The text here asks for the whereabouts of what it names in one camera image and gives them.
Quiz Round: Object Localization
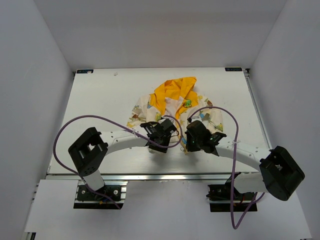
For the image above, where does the aluminium front table rail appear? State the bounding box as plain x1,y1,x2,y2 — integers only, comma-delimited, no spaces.
47,171,261,183

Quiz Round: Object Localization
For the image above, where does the yellow cream dinosaur print jacket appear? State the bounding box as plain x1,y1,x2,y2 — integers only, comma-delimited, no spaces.
126,76,224,153

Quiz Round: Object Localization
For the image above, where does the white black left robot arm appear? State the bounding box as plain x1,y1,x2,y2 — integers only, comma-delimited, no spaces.
68,119,177,200

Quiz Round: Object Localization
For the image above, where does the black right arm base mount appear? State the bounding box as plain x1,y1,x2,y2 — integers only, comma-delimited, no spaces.
202,174,254,213

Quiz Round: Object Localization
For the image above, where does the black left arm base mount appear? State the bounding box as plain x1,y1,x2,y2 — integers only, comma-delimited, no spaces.
73,181,127,210

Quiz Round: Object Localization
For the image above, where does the blue left corner label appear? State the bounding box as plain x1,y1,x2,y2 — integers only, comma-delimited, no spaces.
76,69,94,74

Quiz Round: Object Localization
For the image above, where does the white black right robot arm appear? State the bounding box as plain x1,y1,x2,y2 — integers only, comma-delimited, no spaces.
186,120,305,201

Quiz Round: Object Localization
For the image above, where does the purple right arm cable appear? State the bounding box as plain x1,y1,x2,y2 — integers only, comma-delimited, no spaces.
187,106,266,230

